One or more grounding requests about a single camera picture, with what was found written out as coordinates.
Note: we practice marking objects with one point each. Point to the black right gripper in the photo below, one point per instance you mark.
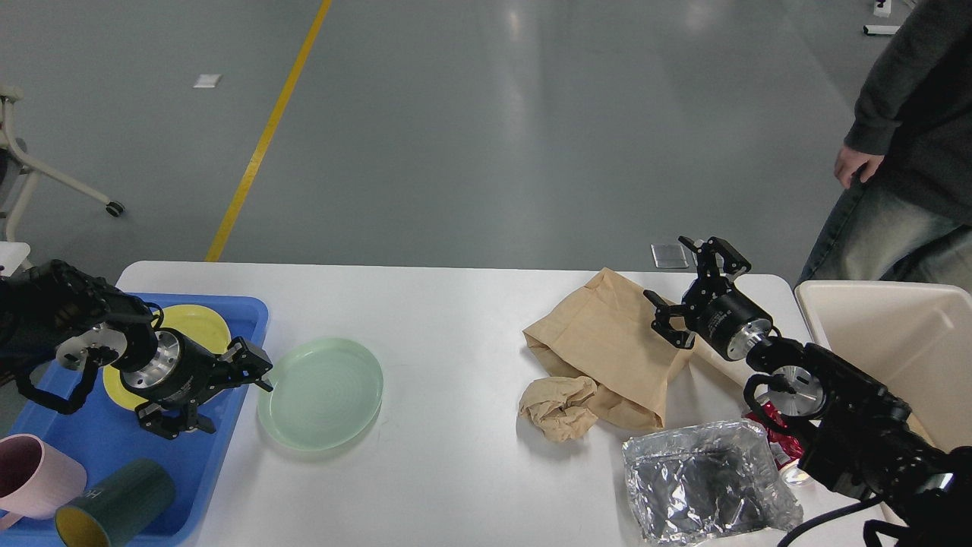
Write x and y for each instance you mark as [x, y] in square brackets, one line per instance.
[728, 321]

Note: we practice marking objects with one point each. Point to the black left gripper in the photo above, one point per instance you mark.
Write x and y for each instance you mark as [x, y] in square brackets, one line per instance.
[166, 370]

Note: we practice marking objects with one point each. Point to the light green plate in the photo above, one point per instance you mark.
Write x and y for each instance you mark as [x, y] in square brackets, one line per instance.
[324, 393]

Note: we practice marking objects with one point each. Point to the dark green mug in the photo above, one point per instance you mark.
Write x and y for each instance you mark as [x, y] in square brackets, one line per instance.
[115, 510]

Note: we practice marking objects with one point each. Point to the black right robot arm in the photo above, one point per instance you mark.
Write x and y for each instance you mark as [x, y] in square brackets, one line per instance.
[853, 429]

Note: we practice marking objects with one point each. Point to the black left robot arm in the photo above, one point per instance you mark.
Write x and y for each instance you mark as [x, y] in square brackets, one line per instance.
[61, 326]

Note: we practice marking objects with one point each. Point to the small clear floor plate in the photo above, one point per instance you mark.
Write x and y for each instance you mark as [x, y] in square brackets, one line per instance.
[669, 257]

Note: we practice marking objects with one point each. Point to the yellow plate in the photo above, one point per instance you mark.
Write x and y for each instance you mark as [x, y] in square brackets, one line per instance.
[202, 324]

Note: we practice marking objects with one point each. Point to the brown paper bag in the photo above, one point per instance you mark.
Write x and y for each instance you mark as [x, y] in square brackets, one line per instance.
[603, 330]

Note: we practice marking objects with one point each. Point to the blue plastic tray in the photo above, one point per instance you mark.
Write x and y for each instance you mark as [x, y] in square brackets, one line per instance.
[103, 437]

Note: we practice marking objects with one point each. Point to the red snack wrapper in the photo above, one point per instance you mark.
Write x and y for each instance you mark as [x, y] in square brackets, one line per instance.
[785, 449]

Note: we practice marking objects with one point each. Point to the crumpled brown paper ball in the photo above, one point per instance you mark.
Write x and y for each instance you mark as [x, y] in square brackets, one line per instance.
[558, 406]

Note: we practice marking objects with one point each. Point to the crumpled aluminium foil tray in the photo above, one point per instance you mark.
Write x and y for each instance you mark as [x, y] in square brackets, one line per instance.
[691, 484]

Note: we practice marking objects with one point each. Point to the pink mug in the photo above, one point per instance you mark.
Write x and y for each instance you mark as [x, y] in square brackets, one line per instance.
[36, 479]

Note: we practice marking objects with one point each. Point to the beige plastic bin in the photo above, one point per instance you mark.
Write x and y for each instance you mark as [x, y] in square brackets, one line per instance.
[913, 337]

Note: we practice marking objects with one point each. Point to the person in blue jeans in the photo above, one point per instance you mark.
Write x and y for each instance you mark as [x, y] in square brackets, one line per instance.
[905, 163]

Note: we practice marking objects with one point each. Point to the white rolling chair left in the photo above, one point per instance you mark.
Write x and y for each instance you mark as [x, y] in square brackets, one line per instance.
[34, 168]

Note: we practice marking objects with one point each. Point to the white table base far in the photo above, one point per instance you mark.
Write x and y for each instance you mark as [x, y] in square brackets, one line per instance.
[880, 10]

